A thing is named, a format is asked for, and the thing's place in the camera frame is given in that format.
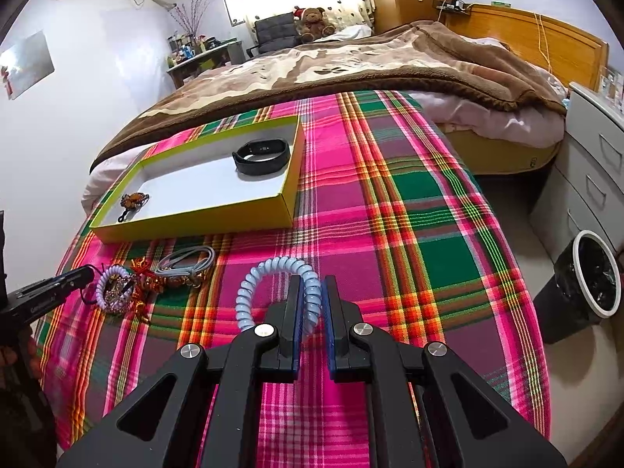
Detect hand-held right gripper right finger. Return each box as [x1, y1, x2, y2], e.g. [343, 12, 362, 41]
[322, 275, 569, 468]

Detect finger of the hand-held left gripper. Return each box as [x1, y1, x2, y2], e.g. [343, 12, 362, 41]
[7, 264, 97, 312]

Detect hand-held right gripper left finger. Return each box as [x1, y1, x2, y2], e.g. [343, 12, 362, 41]
[57, 275, 303, 468]

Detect purple spiral hair tie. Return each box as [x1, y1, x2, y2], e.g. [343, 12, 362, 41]
[95, 266, 136, 314]

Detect pink rhinestone hair clip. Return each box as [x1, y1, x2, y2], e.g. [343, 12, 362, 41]
[105, 275, 132, 310]

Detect blue spiral hair tie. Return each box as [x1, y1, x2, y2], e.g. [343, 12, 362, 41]
[235, 257, 323, 339]

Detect large red knot charm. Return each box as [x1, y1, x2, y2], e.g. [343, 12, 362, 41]
[129, 257, 169, 299]

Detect gold rings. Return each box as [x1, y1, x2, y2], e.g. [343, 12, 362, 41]
[168, 273, 206, 291]

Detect white tray green rim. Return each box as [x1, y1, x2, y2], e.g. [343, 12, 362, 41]
[89, 116, 306, 243]

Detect pink green plaid cloth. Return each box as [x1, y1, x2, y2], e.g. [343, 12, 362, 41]
[36, 90, 551, 468]

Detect black smart band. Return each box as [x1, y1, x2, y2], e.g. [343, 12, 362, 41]
[232, 139, 288, 176]

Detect black trash bin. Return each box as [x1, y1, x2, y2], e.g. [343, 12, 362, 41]
[534, 230, 621, 344]

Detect tan mattress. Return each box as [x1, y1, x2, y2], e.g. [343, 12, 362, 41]
[439, 127, 562, 176]

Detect pale bed sheet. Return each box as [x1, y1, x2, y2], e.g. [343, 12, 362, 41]
[80, 90, 567, 215]

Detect brown plush blanket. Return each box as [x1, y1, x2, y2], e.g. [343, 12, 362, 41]
[89, 19, 569, 174]

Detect desk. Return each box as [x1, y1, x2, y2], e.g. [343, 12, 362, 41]
[167, 41, 245, 89]

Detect cluster of bottles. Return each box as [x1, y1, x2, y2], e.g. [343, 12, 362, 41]
[168, 32, 220, 66]

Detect vase with branches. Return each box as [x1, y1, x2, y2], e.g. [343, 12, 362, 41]
[170, 0, 215, 52]

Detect white pillow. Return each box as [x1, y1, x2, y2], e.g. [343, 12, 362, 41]
[319, 24, 374, 41]

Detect black chair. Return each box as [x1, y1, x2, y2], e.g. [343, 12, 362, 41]
[246, 16, 300, 57]

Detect white drawer cabinet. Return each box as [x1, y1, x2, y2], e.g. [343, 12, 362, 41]
[529, 82, 624, 274]

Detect brown teddy bear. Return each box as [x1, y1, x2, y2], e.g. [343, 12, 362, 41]
[292, 6, 337, 44]

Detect window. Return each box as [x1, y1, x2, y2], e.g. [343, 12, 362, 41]
[222, 0, 247, 27]

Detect dark red bead bracelet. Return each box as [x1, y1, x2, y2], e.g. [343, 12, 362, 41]
[117, 191, 150, 223]

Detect grey cord bracelet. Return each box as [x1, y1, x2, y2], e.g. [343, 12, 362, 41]
[155, 246, 216, 277]

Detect wall picture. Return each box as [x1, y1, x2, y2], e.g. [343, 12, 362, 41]
[0, 30, 55, 101]

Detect yellow cable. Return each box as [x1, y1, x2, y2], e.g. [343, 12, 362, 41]
[534, 12, 557, 76]

